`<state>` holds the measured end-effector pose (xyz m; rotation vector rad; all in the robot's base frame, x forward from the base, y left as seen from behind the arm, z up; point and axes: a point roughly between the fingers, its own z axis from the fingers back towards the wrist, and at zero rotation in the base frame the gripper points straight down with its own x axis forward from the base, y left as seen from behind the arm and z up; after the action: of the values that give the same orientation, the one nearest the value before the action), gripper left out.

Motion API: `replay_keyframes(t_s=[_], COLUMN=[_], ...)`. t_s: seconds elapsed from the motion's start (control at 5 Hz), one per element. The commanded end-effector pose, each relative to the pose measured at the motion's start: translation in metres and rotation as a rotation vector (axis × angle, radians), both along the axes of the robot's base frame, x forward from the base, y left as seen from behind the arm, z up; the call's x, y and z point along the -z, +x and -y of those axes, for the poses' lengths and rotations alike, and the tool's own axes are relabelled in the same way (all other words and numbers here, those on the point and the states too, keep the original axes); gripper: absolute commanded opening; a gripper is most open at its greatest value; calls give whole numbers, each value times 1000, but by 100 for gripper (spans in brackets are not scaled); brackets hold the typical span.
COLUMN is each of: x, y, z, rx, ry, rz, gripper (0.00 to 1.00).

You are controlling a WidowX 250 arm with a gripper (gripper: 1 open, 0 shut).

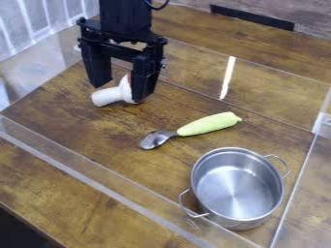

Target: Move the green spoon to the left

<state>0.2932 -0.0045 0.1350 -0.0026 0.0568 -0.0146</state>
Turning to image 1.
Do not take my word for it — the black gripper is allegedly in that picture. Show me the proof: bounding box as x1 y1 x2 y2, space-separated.
76 0 168 103

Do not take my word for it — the toy mushroom red cap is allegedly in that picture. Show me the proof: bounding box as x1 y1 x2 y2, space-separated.
90 75 137 108

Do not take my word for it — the green handled metal spoon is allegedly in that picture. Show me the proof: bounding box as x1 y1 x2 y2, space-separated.
140 111 241 150

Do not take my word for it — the black bar on table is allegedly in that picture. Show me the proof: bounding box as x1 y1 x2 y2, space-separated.
209 4 295 31

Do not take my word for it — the stainless steel pot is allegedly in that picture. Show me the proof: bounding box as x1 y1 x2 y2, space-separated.
179 147 291 231

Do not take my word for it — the black cable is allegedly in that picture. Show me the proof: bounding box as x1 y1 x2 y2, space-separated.
144 0 171 11

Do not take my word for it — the clear acrylic enclosure wall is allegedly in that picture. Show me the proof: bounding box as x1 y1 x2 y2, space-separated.
0 6 331 248

